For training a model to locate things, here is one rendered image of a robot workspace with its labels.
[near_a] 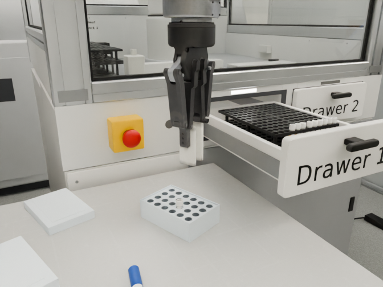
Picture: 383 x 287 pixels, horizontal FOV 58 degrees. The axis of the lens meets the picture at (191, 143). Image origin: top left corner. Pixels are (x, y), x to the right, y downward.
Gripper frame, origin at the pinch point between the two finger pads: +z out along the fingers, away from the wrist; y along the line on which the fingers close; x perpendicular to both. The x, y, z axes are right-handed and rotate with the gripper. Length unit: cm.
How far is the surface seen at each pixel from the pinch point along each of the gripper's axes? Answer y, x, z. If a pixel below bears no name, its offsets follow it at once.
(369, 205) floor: 174, -32, 91
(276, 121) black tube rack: 24.4, -8.1, 1.0
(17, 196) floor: 72, 174, 91
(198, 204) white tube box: -0.5, -1.8, 11.5
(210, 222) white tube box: -1.8, -4.8, 13.7
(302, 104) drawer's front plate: 51, -8, 3
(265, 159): 10.3, -10.4, 4.7
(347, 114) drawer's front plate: 67, -19, 8
